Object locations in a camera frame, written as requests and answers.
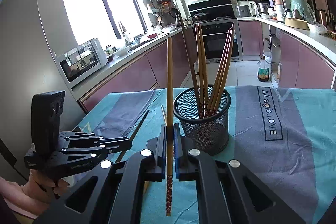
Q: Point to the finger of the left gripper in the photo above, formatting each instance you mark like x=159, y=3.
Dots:
x=116, y=146
x=115, y=139

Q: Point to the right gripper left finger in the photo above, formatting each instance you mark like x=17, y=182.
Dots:
x=111, y=192

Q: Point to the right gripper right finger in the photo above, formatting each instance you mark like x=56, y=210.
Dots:
x=227, y=192

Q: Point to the pink sleeve forearm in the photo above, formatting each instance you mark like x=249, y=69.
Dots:
x=19, y=202

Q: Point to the kitchen window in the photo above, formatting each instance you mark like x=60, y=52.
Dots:
x=112, y=22

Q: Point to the maroon kitchen base cabinets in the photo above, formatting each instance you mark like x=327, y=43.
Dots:
x=307, y=60

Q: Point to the person's left hand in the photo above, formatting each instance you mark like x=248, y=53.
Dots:
x=42, y=188

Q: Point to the teal and grey tablecloth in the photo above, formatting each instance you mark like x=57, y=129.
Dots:
x=284, y=136

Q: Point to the black mesh utensil holder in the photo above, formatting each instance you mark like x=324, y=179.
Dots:
x=208, y=132

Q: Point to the white microwave oven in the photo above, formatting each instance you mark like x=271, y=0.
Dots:
x=82, y=61

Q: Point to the plastic oil bottle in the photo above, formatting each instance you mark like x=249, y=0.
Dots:
x=263, y=70

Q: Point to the black built-in oven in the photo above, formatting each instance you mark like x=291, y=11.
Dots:
x=214, y=37

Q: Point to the black range hood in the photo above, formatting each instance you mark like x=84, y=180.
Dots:
x=208, y=10

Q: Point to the silver rice cooker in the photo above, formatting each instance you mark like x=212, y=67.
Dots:
x=262, y=6

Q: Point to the green glass food cover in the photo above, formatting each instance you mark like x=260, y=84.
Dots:
x=304, y=10

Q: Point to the black camera box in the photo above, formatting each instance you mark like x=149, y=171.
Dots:
x=46, y=109

